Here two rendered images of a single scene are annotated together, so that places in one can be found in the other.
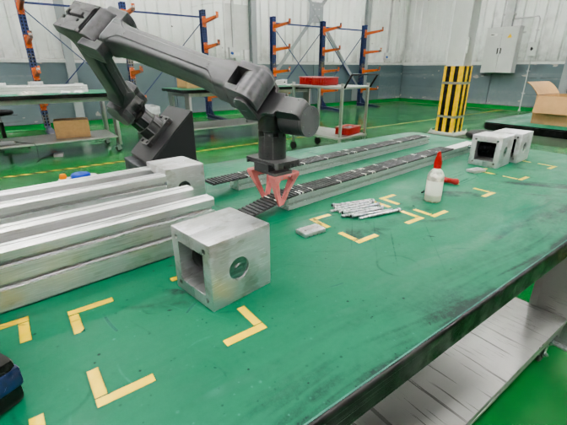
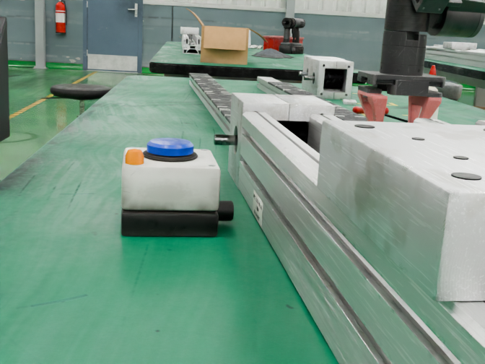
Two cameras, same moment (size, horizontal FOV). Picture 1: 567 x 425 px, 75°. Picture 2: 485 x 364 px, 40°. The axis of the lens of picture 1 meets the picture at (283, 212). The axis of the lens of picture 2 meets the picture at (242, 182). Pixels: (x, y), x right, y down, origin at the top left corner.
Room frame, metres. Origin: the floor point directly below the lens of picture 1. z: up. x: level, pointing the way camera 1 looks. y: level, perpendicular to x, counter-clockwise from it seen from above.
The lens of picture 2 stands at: (0.45, 0.89, 0.96)
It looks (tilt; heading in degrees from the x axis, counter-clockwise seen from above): 14 degrees down; 302
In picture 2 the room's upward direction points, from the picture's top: 3 degrees clockwise
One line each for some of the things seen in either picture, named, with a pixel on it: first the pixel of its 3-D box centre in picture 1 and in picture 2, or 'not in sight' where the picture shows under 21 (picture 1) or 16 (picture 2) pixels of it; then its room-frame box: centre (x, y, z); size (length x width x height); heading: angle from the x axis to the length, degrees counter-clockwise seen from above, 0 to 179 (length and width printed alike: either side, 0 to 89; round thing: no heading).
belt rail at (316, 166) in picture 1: (352, 155); (215, 100); (1.23, -0.23, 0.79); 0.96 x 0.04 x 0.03; 131
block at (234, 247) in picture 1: (217, 252); not in sight; (0.47, 0.09, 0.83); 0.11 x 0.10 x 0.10; 45
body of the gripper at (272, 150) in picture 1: (272, 147); (402, 60); (0.75, 0.02, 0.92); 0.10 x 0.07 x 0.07; 41
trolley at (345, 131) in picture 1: (331, 113); not in sight; (5.02, -0.64, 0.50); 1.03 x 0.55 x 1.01; 42
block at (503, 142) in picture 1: (487, 148); (325, 78); (1.19, -0.66, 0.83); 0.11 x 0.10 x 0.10; 42
